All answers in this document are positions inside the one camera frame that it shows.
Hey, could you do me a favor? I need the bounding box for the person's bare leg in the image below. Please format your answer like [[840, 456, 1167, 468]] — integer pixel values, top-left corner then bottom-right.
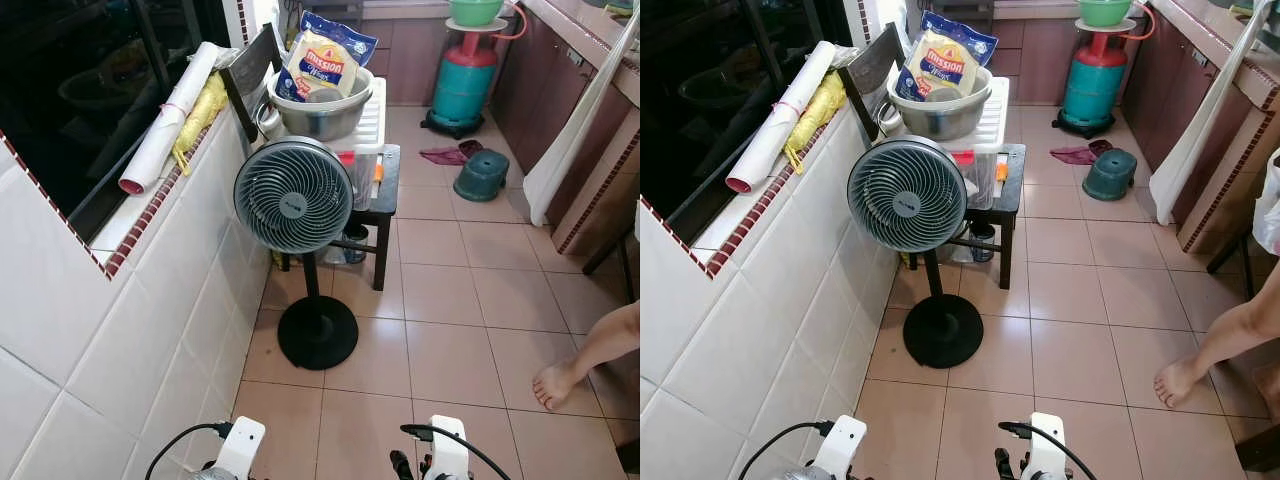
[[1152, 288, 1280, 410], [531, 300, 641, 413]]

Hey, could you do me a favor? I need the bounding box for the black wooden stool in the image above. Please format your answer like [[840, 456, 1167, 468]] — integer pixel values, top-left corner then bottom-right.
[[270, 145, 402, 292], [898, 143, 1028, 291]]

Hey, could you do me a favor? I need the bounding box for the black table leg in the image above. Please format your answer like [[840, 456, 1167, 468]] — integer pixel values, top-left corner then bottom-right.
[[1206, 230, 1257, 299], [582, 228, 638, 303]]

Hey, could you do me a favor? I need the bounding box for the green plastic low stool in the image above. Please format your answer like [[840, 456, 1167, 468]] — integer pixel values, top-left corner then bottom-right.
[[453, 149, 511, 203], [1082, 148, 1139, 202]]

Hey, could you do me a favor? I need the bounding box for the maroon cloth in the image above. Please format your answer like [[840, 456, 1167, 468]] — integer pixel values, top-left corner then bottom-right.
[[1049, 139, 1114, 167], [418, 140, 484, 167]]

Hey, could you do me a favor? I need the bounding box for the white plastic storage box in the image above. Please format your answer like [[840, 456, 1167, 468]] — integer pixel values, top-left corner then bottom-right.
[[328, 78, 389, 211], [948, 77, 1011, 210]]

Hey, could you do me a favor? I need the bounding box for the white hanging cloth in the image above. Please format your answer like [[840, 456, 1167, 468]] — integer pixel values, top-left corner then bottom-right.
[[1148, 0, 1278, 226], [522, 8, 641, 227]]

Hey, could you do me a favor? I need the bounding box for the large steel basin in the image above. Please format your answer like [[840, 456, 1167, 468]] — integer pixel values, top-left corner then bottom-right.
[[265, 65, 376, 143], [881, 62, 994, 142]]

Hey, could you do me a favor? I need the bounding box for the white plastic bag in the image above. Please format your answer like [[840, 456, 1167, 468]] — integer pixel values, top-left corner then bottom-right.
[[1251, 147, 1280, 257]]

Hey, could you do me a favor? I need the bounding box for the teal gas cylinder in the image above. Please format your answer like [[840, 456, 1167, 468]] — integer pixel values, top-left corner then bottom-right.
[[1051, 28, 1130, 140], [422, 28, 500, 140]]

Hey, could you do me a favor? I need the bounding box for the brown kitchen cabinet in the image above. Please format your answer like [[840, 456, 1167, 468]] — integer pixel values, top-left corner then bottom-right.
[[1120, 0, 1280, 256], [488, 0, 641, 259]]

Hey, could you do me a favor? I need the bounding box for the yellow plastic bag bundle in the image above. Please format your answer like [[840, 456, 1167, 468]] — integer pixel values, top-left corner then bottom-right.
[[172, 72, 229, 177], [783, 70, 849, 174]]

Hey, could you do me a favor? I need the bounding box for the white rolled paper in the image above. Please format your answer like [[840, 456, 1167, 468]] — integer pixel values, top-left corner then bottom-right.
[[118, 42, 222, 196], [726, 42, 837, 195]]

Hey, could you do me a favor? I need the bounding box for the tortilla wraps bag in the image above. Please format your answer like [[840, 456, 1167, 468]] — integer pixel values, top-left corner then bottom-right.
[[893, 12, 999, 103], [275, 12, 379, 104]]

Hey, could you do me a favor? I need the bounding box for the dark wooden chair back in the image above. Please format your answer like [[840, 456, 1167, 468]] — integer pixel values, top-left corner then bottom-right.
[[218, 22, 287, 143], [838, 22, 906, 141]]

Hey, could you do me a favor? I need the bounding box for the green plastic bowl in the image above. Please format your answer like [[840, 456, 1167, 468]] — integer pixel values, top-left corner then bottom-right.
[[1077, 0, 1135, 28], [448, 0, 505, 28]]

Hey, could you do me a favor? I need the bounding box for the dark window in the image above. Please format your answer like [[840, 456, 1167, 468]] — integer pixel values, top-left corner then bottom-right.
[[0, 0, 235, 245], [640, 0, 853, 247]]

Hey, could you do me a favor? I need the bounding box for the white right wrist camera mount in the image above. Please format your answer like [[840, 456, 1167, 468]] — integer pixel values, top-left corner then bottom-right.
[[1022, 412, 1070, 480], [426, 415, 472, 480]]

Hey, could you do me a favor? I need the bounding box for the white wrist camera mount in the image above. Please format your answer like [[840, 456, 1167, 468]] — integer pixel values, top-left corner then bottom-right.
[[426, 415, 472, 480], [1022, 412, 1070, 480], [808, 415, 868, 480], [212, 417, 268, 480]]

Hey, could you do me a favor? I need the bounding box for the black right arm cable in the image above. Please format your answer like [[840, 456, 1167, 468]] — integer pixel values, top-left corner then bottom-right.
[[400, 423, 512, 480], [998, 420, 1101, 480]]

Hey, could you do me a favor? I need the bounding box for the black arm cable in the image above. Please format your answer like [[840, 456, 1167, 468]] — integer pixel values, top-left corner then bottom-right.
[[400, 423, 512, 480], [738, 420, 834, 480], [998, 420, 1101, 480], [145, 421, 234, 480]]

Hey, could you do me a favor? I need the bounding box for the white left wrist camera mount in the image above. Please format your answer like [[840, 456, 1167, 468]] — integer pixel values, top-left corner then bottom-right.
[[212, 417, 268, 480], [808, 415, 868, 480]]

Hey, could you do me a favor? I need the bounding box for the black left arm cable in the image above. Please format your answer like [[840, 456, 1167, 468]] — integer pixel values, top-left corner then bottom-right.
[[738, 420, 834, 480], [145, 421, 234, 480]]

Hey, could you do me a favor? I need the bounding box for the grey pedestal fan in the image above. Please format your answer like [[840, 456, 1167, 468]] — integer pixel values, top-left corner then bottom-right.
[[847, 134, 986, 370], [233, 136, 360, 372]]

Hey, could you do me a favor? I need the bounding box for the orange gas hose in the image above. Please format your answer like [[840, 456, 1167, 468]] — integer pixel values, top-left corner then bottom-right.
[[1120, 4, 1157, 42], [490, 4, 529, 42]]

